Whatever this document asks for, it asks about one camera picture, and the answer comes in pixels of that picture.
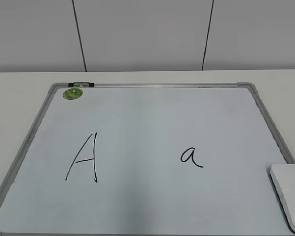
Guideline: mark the white board eraser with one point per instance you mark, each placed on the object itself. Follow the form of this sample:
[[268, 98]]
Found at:
[[283, 177]]

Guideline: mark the round green magnet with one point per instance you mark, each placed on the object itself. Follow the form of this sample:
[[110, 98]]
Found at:
[[72, 93]]

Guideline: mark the white board with grey frame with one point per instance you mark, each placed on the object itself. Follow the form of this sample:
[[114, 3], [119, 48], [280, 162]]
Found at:
[[147, 160]]

